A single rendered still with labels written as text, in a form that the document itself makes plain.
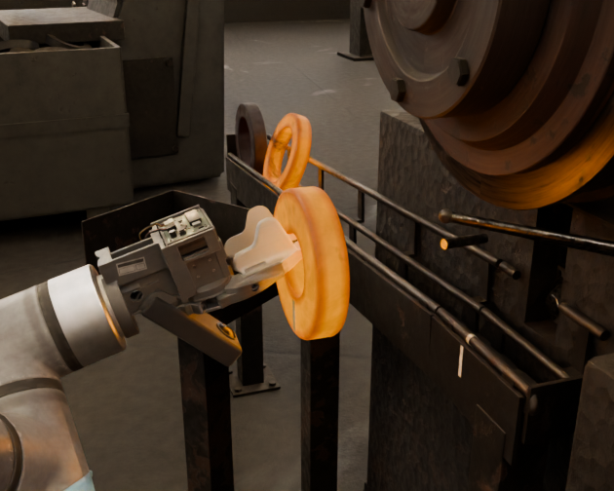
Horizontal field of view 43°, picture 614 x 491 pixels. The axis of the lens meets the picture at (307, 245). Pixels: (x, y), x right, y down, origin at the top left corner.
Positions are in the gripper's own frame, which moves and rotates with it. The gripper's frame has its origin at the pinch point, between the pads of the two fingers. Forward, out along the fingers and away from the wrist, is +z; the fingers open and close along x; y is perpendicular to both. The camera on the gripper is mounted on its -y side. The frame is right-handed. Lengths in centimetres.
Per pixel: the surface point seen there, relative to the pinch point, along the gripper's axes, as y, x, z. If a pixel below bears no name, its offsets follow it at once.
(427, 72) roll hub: 13.5, -2.4, 15.7
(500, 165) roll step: 4.0, -7.6, 18.9
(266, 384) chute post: -88, 103, -1
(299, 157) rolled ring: -21, 77, 20
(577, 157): 6.4, -16.3, 21.4
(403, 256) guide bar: -22.5, 27.7, 19.5
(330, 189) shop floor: -112, 260, 72
